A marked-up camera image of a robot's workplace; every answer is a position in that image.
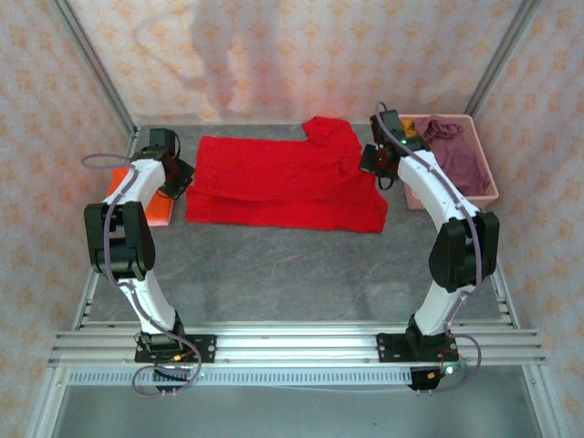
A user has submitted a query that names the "pink perforated plastic basket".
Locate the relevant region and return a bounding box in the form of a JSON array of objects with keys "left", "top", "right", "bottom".
[{"left": 395, "top": 113, "right": 500, "bottom": 212}]

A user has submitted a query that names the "red t-shirt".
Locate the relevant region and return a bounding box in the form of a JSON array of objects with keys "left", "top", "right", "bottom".
[{"left": 183, "top": 115, "right": 390, "bottom": 235}]

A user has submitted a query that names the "aluminium frame post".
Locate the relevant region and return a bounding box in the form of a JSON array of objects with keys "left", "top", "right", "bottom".
[
  {"left": 454, "top": 0, "right": 543, "bottom": 133},
  {"left": 50, "top": 0, "right": 139, "bottom": 134}
]

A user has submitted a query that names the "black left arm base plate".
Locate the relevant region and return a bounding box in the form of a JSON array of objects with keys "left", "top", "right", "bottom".
[{"left": 133, "top": 334, "right": 218, "bottom": 365}]

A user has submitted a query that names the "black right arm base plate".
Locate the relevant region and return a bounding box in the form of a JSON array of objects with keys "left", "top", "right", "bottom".
[{"left": 375, "top": 332, "right": 458, "bottom": 365}]

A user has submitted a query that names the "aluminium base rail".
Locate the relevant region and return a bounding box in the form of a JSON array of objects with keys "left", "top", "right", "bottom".
[{"left": 48, "top": 328, "right": 548, "bottom": 367}]

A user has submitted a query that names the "grey slotted cable duct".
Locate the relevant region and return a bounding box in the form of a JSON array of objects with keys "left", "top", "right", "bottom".
[{"left": 67, "top": 367, "right": 414, "bottom": 387}]

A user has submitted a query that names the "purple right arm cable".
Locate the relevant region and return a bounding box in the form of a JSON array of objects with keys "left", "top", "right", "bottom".
[{"left": 374, "top": 101, "right": 484, "bottom": 394}]

